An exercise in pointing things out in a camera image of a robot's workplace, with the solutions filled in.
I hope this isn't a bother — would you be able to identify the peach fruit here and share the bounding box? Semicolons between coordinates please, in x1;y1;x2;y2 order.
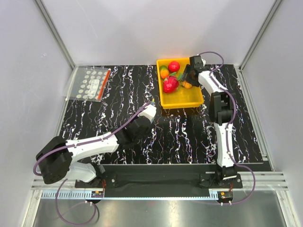
181;81;192;89

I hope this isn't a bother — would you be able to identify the orange green mango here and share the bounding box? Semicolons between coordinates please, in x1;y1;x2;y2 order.
159;65;169;79

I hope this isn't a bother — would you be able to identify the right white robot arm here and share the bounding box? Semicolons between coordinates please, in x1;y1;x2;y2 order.
181;64;237;188

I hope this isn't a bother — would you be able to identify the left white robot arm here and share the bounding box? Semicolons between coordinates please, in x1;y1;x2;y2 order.
36;115;153;187

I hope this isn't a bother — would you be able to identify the clear red zip bag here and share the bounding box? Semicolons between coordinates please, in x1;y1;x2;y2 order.
65;66;111;102

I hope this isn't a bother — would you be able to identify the red apple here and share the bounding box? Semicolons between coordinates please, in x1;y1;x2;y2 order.
168;61;180;73

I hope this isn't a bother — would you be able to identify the red dragon fruit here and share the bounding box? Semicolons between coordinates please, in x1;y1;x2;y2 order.
163;72;182;93

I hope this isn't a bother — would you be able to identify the yellow plastic tray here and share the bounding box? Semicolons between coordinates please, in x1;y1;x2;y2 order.
156;57;204;109

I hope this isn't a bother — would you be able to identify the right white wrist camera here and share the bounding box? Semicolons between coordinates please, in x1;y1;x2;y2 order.
189;55;205;68

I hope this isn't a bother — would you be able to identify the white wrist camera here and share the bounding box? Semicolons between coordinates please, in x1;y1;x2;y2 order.
138;104;157;123
189;55;205;68

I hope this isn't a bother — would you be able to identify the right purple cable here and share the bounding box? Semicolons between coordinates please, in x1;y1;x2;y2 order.
198;51;256;205

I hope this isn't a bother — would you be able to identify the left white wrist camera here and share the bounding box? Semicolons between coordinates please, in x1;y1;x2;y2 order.
138;104;157;123

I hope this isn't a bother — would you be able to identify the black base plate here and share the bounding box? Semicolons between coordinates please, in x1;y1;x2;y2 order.
75;164;243;192

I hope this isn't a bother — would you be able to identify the white slotted cable duct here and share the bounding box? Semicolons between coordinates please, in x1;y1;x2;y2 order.
42;188;226;200

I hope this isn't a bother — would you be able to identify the aluminium frame rail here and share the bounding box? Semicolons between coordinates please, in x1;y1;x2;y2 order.
30;176;79;190

